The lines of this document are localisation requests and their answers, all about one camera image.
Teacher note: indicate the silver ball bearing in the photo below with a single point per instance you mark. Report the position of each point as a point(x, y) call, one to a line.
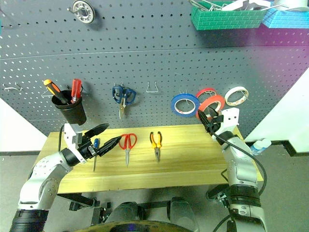
point(83, 15)

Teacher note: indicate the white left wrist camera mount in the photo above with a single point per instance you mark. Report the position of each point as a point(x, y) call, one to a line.
point(70, 135)

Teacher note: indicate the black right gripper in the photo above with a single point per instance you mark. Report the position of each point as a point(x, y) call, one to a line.
point(216, 123)

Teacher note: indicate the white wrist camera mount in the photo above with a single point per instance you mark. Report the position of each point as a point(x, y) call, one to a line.
point(70, 135)
point(231, 120)

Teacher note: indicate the dark grey perforated pegboard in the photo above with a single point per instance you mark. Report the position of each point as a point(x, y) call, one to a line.
point(154, 53)

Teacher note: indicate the white tape roll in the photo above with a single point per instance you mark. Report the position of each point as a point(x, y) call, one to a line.
point(229, 93)

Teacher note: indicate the black metal table frame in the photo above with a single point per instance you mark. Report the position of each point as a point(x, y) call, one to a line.
point(82, 200)

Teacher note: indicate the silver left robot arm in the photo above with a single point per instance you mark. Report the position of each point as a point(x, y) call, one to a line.
point(46, 174)

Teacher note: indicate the blue brick pattern bin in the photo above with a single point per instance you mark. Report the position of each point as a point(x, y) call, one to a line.
point(287, 19)

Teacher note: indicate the dark round disc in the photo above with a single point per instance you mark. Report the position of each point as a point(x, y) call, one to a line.
point(130, 227)

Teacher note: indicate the green brick pattern bin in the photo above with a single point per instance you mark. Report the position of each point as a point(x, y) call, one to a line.
point(227, 20)

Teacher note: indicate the white bottle with blue label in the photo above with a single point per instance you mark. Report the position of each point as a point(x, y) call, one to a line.
point(260, 146)

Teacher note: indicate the black plastic cup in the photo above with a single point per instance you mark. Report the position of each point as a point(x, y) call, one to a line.
point(72, 113)

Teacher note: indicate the red tape roll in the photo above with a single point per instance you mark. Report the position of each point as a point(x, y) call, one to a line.
point(217, 98)
point(205, 91)

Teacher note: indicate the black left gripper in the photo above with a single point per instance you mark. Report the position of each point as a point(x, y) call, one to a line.
point(88, 149)

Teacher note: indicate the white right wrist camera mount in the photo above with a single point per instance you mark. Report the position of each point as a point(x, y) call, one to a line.
point(231, 120)

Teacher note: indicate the grey rounded shape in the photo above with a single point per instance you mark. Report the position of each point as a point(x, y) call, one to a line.
point(125, 212)
point(182, 212)

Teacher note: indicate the blue tape roll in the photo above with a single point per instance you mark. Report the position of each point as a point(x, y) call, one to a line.
point(174, 106)

